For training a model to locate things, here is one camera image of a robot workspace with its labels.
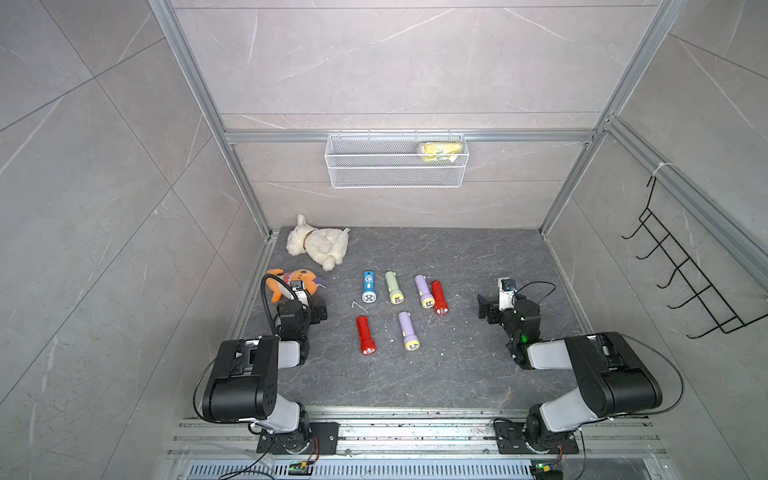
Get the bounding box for blue flashlight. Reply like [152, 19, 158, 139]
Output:
[361, 271, 377, 303]

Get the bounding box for black wall hook rack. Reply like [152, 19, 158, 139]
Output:
[621, 176, 767, 340]

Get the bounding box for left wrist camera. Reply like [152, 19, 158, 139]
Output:
[290, 280, 312, 308]

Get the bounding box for yellow item in basket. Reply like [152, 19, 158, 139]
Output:
[417, 142, 464, 163]

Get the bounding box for red flashlight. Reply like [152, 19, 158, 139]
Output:
[430, 280, 450, 316]
[356, 316, 376, 356]

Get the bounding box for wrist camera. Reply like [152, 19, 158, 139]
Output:
[498, 277, 517, 311]
[290, 280, 312, 308]

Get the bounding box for purple flashlight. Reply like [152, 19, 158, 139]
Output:
[398, 311, 420, 351]
[414, 274, 435, 309]

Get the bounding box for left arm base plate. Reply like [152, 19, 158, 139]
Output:
[256, 422, 340, 456]

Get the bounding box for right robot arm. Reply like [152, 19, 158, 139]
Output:
[477, 290, 685, 454]

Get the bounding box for white plush dog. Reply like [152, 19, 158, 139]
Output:
[286, 214, 350, 272]

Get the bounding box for white wire basket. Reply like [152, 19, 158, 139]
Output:
[324, 133, 469, 189]

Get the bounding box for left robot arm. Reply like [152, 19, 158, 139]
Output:
[192, 269, 327, 454]

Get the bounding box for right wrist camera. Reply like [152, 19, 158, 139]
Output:
[498, 277, 517, 311]

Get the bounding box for green flashlight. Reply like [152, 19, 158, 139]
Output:
[385, 270, 405, 305]

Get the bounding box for orange plush toy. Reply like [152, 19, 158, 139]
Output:
[266, 269, 324, 304]

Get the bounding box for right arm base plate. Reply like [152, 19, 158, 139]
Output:
[492, 418, 580, 455]

